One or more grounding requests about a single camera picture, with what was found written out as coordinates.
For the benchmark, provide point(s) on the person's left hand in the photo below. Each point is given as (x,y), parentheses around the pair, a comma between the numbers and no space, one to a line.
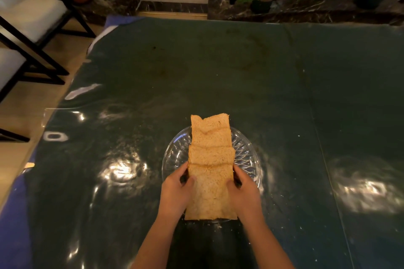
(172,194)

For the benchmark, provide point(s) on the person's right hand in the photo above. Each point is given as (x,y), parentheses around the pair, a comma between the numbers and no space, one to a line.
(247,198)

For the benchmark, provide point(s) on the person's left forearm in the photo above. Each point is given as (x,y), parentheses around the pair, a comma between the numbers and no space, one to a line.
(157,243)

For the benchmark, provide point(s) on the person's left thumb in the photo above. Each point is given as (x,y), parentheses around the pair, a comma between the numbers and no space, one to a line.
(190,181)

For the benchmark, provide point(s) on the clear cut glass plate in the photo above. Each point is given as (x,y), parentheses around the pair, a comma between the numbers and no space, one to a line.
(178,155)

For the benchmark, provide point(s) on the person's right forearm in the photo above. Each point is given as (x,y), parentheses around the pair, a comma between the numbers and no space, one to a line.
(268,246)

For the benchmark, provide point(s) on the large brown bread slice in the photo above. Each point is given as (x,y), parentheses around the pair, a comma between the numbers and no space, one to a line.
(210,193)

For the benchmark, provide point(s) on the dark green table cover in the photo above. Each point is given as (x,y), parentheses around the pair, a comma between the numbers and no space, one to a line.
(221,73)

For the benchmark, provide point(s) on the person's right thumb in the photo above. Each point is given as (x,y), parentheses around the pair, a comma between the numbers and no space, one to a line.
(232,184)

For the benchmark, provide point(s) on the black chair with white cushions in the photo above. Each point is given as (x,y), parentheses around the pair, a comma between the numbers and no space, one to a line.
(34,16)
(9,67)

